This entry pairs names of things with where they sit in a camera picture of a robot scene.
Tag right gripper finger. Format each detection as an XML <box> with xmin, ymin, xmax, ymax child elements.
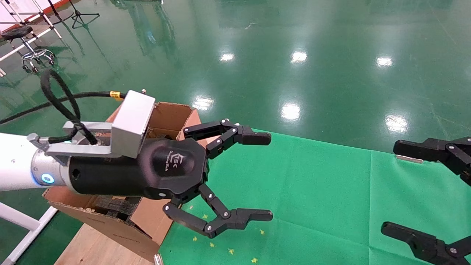
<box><xmin>381</xmin><ymin>222</ymin><xmax>471</xmax><ymax>265</ymax></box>
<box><xmin>393</xmin><ymin>137</ymin><xmax>471</xmax><ymax>186</ymax></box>

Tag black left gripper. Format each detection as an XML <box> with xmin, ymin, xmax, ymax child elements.
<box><xmin>68</xmin><ymin>119</ymin><xmax>273</xmax><ymax>239</ymax></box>

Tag large open cardboard carton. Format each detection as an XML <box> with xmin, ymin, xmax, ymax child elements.
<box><xmin>42</xmin><ymin>101</ymin><xmax>206</xmax><ymax>262</ymax></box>

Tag green table cloth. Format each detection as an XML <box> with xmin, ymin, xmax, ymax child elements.
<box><xmin>158</xmin><ymin>127</ymin><xmax>471</xmax><ymax>265</ymax></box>

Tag black foam block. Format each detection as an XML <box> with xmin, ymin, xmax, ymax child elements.
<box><xmin>90</xmin><ymin>196</ymin><xmax>142</xmax><ymax>221</ymax></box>

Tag black microphone tripod stand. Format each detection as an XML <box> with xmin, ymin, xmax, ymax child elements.
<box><xmin>70</xmin><ymin>0</ymin><xmax>100</xmax><ymax>29</ymax></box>

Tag black double pole floor stand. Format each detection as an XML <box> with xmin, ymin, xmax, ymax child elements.
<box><xmin>46</xmin><ymin>0</ymin><xmax>74</xmax><ymax>23</ymax></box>

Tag white work table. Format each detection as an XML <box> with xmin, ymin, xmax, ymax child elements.
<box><xmin>0</xmin><ymin>0</ymin><xmax>63</xmax><ymax>61</ymax></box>

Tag black round swivel stool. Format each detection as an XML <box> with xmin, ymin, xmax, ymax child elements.
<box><xmin>1</xmin><ymin>25</ymin><xmax>56</xmax><ymax>73</ymax></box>

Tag black camera cable yellow tag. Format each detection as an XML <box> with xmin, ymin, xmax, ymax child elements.
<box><xmin>0</xmin><ymin>68</ymin><xmax>127</xmax><ymax>145</ymax></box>

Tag white pipe frame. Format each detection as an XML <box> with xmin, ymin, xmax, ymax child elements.
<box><xmin>0</xmin><ymin>202</ymin><xmax>59</xmax><ymax>265</ymax></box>

